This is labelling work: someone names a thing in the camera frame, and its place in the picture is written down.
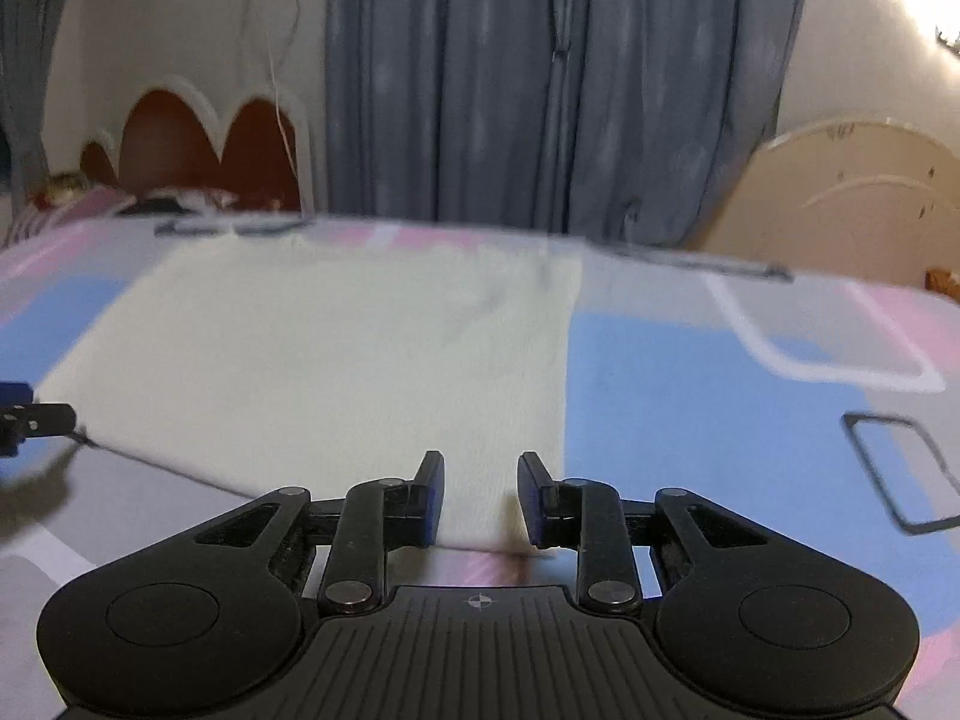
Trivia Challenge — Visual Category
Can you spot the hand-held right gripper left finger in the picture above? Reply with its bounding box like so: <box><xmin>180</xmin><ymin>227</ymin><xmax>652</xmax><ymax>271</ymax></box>
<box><xmin>193</xmin><ymin>451</ymin><xmax>446</xmax><ymax>614</ymax></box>

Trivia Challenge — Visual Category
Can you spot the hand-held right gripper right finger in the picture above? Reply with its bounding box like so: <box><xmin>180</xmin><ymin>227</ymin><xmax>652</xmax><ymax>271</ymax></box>
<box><xmin>519</xmin><ymin>452</ymin><xmax>767</xmax><ymax>614</ymax></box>

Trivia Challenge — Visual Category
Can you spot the white knit sweater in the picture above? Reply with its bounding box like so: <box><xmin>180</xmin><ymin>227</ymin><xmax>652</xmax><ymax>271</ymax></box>
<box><xmin>34</xmin><ymin>238</ymin><xmax>587</xmax><ymax>550</ymax></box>

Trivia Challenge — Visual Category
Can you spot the striped pink pillow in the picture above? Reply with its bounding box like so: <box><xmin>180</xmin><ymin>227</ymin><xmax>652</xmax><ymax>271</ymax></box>
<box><xmin>0</xmin><ymin>186</ymin><xmax>132</xmax><ymax>250</ymax></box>

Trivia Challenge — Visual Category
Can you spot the patterned bed sheet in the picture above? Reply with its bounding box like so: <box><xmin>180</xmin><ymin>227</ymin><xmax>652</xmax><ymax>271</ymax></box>
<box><xmin>0</xmin><ymin>210</ymin><xmax>960</xmax><ymax>713</ymax></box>

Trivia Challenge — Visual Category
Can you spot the gold patterned cushion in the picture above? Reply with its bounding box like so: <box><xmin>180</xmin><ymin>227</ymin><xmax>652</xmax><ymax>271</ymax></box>
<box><xmin>31</xmin><ymin>171</ymin><xmax>97</xmax><ymax>209</ymax></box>

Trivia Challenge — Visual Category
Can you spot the dark patterned cloth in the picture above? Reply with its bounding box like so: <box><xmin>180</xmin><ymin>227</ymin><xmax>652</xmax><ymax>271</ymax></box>
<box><xmin>116</xmin><ymin>190</ymin><xmax>302</xmax><ymax>217</ymax></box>

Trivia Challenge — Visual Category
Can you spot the narrow blue-grey curtain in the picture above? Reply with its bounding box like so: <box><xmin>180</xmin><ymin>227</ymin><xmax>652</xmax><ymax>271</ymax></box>
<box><xmin>0</xmin><ymin>0</ymin><xmax>80</xmax><ymax>203</ymax></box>

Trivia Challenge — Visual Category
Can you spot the cream round bed board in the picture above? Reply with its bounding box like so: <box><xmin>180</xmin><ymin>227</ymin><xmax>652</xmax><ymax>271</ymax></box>
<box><xmin>681</xmin><ymin>116</ymin><xmax>960</xmax><ymax>290</ymax></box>

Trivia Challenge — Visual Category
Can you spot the red headboard with white frame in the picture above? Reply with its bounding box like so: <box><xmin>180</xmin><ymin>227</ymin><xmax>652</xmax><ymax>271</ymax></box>
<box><xmin>79</xmin><ymin>75</ymin><xmax>325</xmax><ymax>215</ymax></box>

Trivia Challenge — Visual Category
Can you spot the white charger cable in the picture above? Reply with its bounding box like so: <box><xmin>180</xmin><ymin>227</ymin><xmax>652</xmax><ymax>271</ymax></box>
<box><xmin>241</xmin><ymin>0</ymin><xmax>302</xmax><ymax>170</ymax></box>

